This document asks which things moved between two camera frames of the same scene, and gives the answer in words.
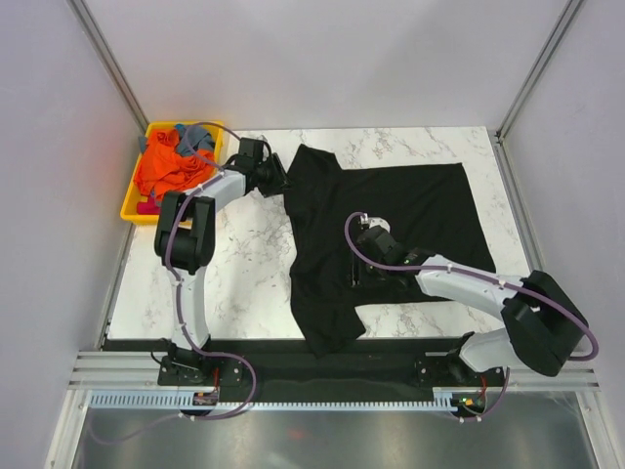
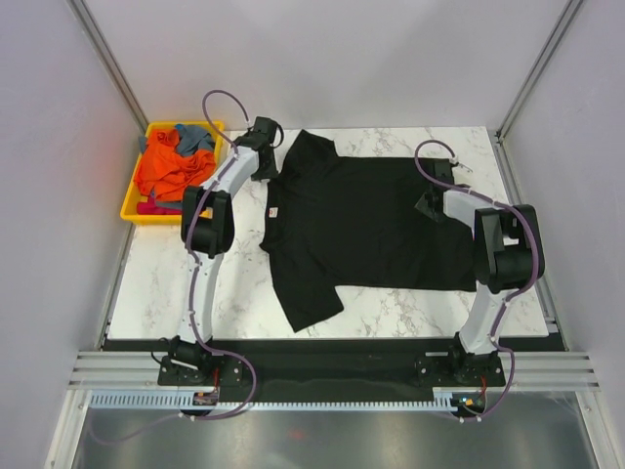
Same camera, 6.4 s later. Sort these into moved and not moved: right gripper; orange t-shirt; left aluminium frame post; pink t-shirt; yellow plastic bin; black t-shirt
Moved: right gripper; black t-shirt
Not moved: orange t-shirt; yellow plastic bin; pink t-shirt; left aluminium frame post
